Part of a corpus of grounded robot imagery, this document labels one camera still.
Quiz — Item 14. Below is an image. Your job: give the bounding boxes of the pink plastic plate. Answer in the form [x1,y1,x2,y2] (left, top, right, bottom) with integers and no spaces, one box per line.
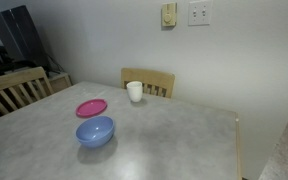
[75,98,109,119]

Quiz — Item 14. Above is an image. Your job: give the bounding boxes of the blue plastic bowl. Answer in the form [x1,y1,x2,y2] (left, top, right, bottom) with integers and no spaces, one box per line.
[75,115,116,149]

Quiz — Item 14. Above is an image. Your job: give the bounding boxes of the white cup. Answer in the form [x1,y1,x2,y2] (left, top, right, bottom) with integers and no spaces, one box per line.
[126,80,144,103]

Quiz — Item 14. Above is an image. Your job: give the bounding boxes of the wooden chair with short slats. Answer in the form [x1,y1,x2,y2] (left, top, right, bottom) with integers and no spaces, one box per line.
[120,67,176,99]

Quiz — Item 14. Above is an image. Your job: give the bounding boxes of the wooden cabinet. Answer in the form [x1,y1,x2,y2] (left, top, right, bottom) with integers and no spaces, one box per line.
[38,71,73,94]

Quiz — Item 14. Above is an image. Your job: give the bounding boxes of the wooden chair with long slats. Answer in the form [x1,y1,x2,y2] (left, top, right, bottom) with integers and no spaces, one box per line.
[0,66,55,116]

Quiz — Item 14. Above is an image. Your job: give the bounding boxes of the beige wall thermostat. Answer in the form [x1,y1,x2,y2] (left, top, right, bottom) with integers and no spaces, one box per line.
[161,2,178,28]

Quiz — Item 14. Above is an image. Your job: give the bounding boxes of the black wall cable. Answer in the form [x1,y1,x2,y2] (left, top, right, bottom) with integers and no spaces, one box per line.
[45,52,66,74]

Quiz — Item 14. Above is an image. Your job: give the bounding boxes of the white light switch plate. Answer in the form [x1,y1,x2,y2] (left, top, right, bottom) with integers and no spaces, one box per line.
[187,0,214,27]

